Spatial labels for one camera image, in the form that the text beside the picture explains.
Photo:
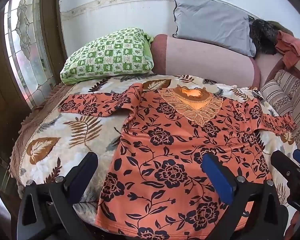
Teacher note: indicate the dark furry cloth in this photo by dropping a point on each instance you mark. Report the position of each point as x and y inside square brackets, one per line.
[263, 37]

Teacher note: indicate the plain orange cloth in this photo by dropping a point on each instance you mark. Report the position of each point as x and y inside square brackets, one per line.
[291, 47]

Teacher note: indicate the grey pillow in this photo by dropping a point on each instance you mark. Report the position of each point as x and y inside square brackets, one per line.
[210, 22]

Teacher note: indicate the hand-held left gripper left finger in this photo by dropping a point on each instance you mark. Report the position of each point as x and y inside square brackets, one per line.
[87, 165]

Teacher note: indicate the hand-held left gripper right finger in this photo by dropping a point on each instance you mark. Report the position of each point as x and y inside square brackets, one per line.
[216, 173]

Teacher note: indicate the orange floral blouse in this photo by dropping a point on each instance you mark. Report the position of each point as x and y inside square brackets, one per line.
[170, 140]

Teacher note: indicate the stained glass window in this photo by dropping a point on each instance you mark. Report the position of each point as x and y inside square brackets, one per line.
[25, 37]

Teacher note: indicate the green checked pillow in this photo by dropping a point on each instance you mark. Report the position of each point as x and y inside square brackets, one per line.
[107, 55]

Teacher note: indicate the leaf print blanket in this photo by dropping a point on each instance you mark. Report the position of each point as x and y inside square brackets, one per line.
[65, 130]

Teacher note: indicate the dark wooden cabinet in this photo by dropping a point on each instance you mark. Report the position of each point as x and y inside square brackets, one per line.
[2, 110]

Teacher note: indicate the brown wooden rail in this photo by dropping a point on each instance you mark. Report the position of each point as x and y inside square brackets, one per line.
[277, 68]

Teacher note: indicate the wooden window frame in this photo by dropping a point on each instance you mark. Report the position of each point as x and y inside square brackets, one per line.
[50, 30]

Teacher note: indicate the striped beige cushion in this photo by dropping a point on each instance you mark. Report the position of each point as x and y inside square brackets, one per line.
[287, 95]

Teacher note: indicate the pink bolster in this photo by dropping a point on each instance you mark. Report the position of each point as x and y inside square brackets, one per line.
[202, 57]

